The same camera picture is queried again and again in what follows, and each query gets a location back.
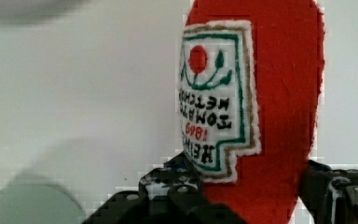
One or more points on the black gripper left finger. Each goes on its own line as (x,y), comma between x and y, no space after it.
(172,194)

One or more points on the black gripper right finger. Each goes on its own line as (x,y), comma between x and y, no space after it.
(330,195)

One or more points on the red plush ketchup bottle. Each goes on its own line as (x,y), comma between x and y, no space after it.
(249,79)

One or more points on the pale pink round plate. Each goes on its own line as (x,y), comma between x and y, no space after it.
(14,12)

